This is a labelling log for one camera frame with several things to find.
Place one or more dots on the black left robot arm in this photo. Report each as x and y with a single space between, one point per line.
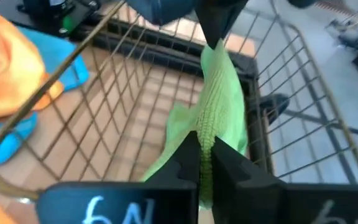
42 6

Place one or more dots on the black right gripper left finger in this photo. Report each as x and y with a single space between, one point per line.
120 202

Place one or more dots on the black frame bracket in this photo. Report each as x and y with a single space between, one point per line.
275 104

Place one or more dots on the light blue microfiber towel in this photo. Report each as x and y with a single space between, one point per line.
57 49

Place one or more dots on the green microfiber towel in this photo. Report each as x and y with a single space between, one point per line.
222 93

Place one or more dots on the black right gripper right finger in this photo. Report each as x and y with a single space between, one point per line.
259 202

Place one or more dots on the orange microfiber towel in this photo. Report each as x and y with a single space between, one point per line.
5 62

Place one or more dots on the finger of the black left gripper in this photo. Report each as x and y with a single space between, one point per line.
160 11
217 18

